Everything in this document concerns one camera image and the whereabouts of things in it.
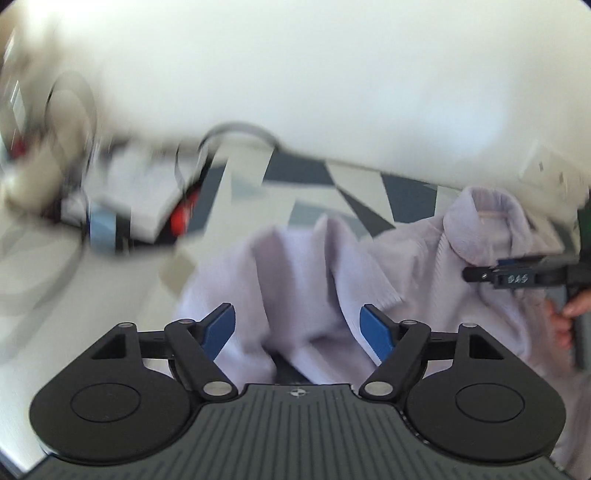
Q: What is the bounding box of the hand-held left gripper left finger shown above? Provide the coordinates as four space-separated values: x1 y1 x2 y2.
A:
90 303 237 402

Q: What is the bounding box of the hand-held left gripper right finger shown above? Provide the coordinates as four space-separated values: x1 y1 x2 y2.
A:
359 304 506 402

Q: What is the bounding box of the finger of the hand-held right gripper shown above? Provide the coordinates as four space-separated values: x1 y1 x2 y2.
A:
462 255 578 289

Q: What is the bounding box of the lavender ribbed pajama top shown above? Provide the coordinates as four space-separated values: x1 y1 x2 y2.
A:
178 186 591 478

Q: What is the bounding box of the person's right hand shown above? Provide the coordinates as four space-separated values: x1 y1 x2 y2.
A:
547 295 591 352

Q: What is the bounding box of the black red power strip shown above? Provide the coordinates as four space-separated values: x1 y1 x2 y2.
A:
124 157 218 247

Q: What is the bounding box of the geometric patterned ironing board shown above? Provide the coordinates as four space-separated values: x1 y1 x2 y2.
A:
0 148 467 467

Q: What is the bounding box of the blue grey adapter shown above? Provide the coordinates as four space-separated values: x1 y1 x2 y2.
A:
88 203 118 252

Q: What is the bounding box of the white wall outlet panel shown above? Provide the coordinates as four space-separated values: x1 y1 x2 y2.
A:
519 141 591 204

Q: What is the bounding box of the thick black cable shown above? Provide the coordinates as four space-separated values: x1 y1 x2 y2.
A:
175 121 283 185

